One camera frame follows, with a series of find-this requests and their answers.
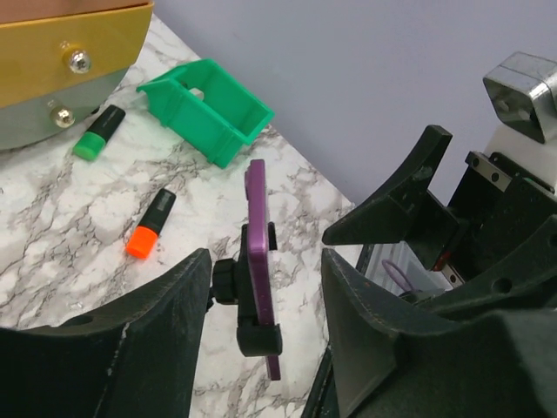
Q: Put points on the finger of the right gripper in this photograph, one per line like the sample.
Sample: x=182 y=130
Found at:
x=403 y=209
x=525 y=279

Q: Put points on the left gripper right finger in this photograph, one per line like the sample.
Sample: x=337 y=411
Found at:
x=388 y=358

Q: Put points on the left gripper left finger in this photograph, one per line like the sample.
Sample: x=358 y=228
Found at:
x=133 y=357

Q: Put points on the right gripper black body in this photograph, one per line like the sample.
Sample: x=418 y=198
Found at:
x=502 y=205

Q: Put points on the purple smartphone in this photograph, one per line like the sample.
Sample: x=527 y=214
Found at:
x=258 y=247

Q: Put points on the black phone stand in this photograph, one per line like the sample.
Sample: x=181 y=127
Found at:
x=233 y=283

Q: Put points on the orange highlighter marker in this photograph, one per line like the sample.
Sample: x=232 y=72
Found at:
x=146 y=234

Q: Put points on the green highlighter marker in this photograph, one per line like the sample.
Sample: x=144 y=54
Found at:
x=96 y=137

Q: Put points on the green plastic bin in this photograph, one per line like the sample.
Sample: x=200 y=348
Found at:
x=207 y=107

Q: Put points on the cream drawer cabinet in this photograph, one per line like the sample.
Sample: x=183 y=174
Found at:
x=60 y=60

